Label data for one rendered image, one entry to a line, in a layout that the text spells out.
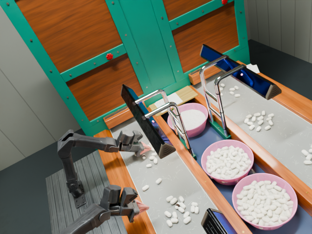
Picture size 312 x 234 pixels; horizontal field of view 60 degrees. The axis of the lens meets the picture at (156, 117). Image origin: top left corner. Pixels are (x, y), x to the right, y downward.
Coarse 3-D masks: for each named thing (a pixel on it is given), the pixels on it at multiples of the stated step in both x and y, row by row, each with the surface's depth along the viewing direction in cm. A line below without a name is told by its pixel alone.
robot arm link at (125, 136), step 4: (120, 132) 152; (124, 132) 151; (128, 132) 152; (132, 132) 154; (120, 136) 151; (124, 136) 150; (128, 136) 150; (132, 136) 152; (116, 140) 156; (120, 140) 151; (124, 140) 151; (128, 140) 151; (116, 144) 155; (112, 148) 150; (116, 148) 151
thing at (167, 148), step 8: (128, 88) 159; (128, 96) 152; (136, 96) 156; (128, 104) 152; (136, 104) 141; (136, 112) 140; (144, 112) 136; (136, 120) 140; (152, 120) 132; (144, 128) 131; (152, 128) 123; (160, 128) 129; (152, 136) 123; (160, 136) 118; (152, 144) 123; (160, 144) 115; (168, 144) 115; (160, 152) 115; (168, 152) 117
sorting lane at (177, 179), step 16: (128, 128) 190; (128, 160) 166; (144, 160) 162; (160, 160) 158; (176, 160) 154; (144, 176) 153; (160, 176) 149; (176, 176) 146; (192, 176) 143; (144, 192) 145; (160, 192) 141; (176, 192) 138; (192, 192) 136; (160, 208) 134; (160, 224) 128; (176, 224) 125; (192, 224) 123
